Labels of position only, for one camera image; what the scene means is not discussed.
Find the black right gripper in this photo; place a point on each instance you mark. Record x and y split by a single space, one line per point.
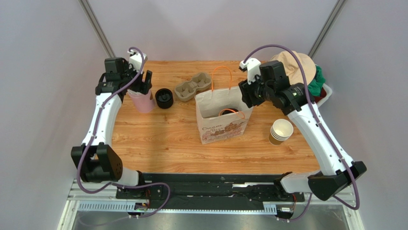
248 94

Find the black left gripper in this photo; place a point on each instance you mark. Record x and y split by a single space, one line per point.
143 87

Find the white paper takeout bag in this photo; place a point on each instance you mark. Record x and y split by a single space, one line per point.
213 128

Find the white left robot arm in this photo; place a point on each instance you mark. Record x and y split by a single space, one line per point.
95 159

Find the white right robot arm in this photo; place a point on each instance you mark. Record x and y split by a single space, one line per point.
269 82

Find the pink cup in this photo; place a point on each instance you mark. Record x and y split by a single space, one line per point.
144 103

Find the stack of paper cups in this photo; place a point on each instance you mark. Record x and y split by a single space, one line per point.
280 131

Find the green cloth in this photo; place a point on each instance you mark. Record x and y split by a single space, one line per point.
316 85

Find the dark red cloth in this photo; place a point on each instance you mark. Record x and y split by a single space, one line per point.
321 96

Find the white plastic basket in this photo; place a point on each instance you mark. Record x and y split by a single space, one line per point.
329 93

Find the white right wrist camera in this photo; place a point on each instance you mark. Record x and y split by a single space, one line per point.
251 66

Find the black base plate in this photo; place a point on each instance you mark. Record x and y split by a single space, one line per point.
210 191

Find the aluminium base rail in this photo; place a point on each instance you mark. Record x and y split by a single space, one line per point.
80 199

